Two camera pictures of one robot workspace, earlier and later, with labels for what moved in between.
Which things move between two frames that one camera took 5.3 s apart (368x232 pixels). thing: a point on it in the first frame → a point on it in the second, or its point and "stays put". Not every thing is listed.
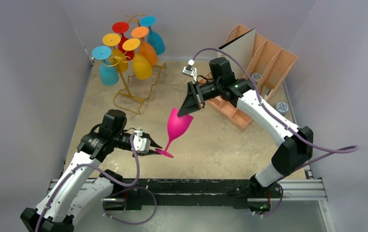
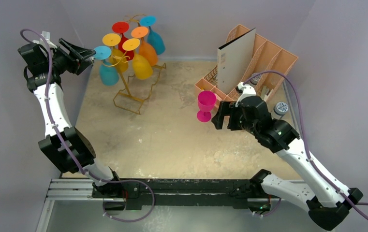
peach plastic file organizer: [267, 66] stays put
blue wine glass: [109, 71] stays put
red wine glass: [121, 27] stays put
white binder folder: [242, 49] stays put
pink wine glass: [176, 126] → [206, 100]
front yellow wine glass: [141, 67] stays put
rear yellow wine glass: [119, 58] stays put
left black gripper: [153, 144] → [75, 66]
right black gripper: [197, 98] → [231, 116]
